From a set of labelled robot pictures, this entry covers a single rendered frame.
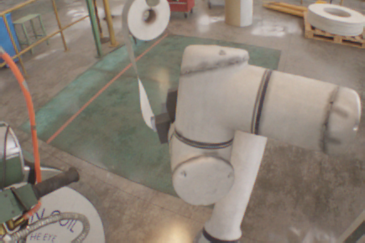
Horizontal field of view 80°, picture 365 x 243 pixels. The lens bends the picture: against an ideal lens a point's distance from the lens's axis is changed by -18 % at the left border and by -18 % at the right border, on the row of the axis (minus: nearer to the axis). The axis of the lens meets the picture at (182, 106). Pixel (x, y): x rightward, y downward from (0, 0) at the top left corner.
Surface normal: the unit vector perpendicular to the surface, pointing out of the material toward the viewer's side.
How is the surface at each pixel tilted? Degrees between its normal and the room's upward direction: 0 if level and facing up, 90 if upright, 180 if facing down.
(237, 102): 63
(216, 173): 74
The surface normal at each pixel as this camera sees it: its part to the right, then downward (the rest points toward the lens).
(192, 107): -0.55, 0.21
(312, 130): -0.47, 0.40
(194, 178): 0.00, 0.44
